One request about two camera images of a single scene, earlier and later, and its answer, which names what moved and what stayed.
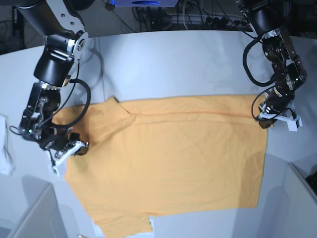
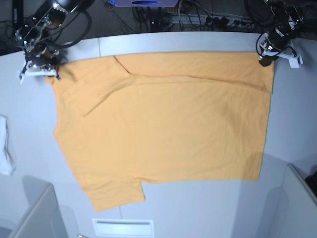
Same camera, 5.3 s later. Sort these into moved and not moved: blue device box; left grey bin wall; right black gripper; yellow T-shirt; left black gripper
Moved: yellow T-shirt; right black gripper; left black gripper
Not moved: left grey bin wall; blue device box
